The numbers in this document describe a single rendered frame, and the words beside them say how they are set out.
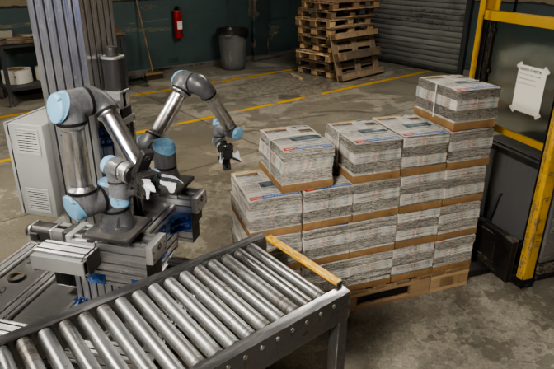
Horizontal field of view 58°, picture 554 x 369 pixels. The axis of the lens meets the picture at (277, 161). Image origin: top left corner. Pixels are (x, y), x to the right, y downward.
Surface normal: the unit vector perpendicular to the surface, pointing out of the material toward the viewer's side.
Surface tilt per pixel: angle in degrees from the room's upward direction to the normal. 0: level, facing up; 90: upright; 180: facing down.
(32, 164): 90
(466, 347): 0
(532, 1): 90
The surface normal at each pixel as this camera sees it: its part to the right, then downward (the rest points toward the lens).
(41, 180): -0.25, 0.36
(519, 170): -0.94, 0.12
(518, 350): 0.00, -0.93
